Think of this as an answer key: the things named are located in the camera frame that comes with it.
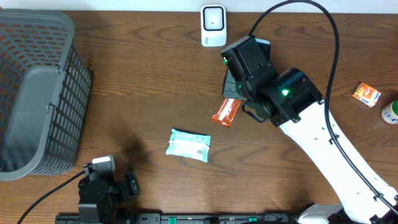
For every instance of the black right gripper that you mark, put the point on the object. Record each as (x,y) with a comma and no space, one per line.
(229,89)

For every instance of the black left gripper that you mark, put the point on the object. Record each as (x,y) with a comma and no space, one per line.
(122,186)

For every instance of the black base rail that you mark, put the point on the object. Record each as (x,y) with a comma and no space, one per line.
(156,218)

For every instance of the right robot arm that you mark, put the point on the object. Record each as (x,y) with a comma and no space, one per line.
(292,103)

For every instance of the green lid jar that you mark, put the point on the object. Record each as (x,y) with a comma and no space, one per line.
(389,113)

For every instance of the white barcode scanner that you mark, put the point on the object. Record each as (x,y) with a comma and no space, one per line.
(213,25)

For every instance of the grey plastic mesh basket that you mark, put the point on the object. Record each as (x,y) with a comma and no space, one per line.
(45,89)

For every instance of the teal wet wipes pack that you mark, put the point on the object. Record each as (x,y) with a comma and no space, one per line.
(194,146)

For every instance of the orange Kleenex tissue pack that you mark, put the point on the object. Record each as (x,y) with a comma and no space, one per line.
(366,94)

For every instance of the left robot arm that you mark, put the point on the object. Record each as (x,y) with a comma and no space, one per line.
(101,211)

